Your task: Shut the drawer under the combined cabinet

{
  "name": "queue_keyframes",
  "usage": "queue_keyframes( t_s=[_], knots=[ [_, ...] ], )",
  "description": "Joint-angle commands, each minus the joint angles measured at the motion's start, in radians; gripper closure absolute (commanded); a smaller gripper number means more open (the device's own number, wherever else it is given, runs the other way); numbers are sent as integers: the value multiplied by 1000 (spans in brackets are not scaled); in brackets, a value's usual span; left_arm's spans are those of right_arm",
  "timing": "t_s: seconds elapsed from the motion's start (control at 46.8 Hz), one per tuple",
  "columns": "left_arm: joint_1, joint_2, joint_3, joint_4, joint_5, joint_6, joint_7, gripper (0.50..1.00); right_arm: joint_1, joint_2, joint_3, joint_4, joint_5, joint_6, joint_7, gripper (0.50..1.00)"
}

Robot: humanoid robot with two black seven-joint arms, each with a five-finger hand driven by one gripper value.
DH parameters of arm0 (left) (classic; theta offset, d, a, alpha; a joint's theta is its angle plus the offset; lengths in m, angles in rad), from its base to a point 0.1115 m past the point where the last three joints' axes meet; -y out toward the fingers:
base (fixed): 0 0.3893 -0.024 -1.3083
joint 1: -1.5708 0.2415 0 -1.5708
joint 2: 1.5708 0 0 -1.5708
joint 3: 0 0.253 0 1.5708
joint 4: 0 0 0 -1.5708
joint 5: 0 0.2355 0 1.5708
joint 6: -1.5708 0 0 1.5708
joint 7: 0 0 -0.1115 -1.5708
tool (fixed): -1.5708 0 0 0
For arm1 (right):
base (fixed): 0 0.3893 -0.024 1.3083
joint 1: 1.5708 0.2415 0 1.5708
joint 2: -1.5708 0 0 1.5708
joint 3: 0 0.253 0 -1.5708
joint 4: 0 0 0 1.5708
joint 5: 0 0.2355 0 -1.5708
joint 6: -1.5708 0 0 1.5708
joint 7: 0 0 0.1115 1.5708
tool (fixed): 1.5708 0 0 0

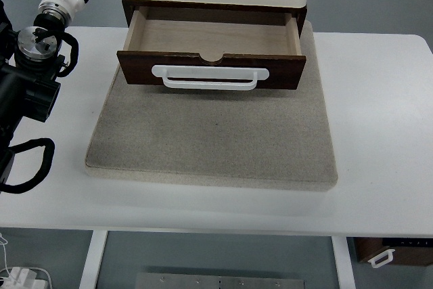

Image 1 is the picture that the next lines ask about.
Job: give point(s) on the brown wooden drawer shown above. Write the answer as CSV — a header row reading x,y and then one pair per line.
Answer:
x,y
215,38

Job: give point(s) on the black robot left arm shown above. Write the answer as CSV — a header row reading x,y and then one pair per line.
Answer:
x,y
32,59

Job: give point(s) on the beige stone base slab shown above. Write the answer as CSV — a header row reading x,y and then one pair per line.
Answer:
x,y
263,138

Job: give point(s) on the white table leg left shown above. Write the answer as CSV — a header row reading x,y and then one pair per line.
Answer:
x,y
93,260

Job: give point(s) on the white table leg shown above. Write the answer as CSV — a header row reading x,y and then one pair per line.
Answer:
x,y
93,260
344,270

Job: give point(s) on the white power adapter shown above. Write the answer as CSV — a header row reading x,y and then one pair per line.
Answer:
x,y
23,278

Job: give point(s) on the grey metal plate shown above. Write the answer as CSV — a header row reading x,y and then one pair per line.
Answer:
x,y
170,280

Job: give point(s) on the white table leg right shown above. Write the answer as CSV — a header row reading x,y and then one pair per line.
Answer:
x,y
344,270

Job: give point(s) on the white drawer handle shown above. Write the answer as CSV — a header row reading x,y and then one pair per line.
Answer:
x,y
210,78

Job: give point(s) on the brown box with white handle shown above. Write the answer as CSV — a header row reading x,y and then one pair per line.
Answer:
x,y
379,252

